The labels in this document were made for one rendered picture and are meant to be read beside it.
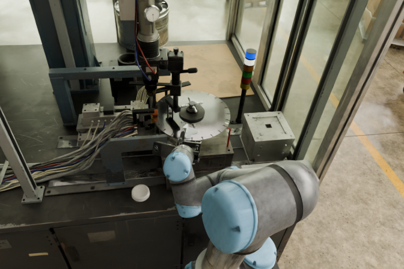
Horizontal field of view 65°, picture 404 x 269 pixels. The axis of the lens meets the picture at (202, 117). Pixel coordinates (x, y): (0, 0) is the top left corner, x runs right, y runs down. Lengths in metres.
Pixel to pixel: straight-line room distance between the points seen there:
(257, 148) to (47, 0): 1.14
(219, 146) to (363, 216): 1.38
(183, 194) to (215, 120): 0.49
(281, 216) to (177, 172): 0.39
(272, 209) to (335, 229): 1.77
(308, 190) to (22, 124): 1.43
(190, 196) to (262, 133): 0.56
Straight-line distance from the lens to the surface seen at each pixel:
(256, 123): 1.43
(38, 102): 1.86
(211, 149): 1.34
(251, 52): 1.40
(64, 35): 1.69
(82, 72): 1.47
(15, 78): 2.09
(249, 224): 0.54
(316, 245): 2.21
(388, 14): 0.98
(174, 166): 0.89
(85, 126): 1.55
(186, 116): 1.32
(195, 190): 0.94
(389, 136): 3.19
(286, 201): 0.58
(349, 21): 1.06
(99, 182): 1.38
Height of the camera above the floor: 1.83
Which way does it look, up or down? 41 degrees down
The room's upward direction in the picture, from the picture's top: 5 degrees clockwise
